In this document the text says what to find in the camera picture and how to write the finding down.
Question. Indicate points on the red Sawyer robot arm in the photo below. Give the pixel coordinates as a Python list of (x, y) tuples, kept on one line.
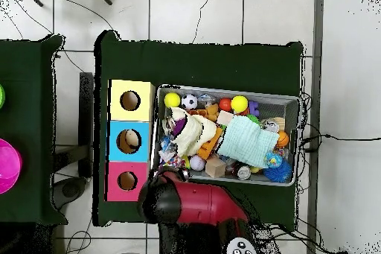
[(205, 203)]

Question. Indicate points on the black frame between tables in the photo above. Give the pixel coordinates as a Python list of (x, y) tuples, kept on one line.
[(86, 123)]

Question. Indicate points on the pink plastic bowl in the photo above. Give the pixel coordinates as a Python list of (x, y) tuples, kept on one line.
[(9, 164)]

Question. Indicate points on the small orange basketball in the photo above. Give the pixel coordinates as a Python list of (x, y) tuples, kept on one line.
[(282, 138)]

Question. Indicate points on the globe print ball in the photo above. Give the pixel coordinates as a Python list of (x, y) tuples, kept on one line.
[(273, 160)]

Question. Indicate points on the grey floor base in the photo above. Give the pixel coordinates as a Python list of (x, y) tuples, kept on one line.
[(70, 190)]

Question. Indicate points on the dark green side table cloth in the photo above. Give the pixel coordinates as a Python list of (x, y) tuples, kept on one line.
[(26, 57)]

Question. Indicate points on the small red ball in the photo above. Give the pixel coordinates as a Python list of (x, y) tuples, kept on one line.
[(225, 104)]

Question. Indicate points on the wooden cube block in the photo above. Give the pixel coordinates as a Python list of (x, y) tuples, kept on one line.
[(215, 167)]

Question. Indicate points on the blue spiky ball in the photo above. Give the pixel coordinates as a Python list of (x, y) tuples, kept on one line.
[(278, 173)]

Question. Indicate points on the cream cloth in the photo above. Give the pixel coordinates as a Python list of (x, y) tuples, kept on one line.
[(193, 134)]

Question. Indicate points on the colourful dotted paper wrapper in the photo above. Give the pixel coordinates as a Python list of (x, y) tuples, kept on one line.
[(172, 162)]

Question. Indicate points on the grey mesh bin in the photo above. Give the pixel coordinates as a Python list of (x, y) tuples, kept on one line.
[(276, 105)]

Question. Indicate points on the wooden box with three holes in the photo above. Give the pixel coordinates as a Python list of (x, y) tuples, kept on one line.
[(117, 146)]

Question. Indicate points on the mint green cloth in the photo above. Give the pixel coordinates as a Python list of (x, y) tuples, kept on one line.
[(247, 140)]

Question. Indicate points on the small soccer ball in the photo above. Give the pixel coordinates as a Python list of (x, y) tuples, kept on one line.
[(189, 101)]

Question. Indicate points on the bright green round object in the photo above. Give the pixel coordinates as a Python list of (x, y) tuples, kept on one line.
[(1, 96)]

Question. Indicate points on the yellow ball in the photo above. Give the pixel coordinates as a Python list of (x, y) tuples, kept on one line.
[(239, 103), (172, 99)]

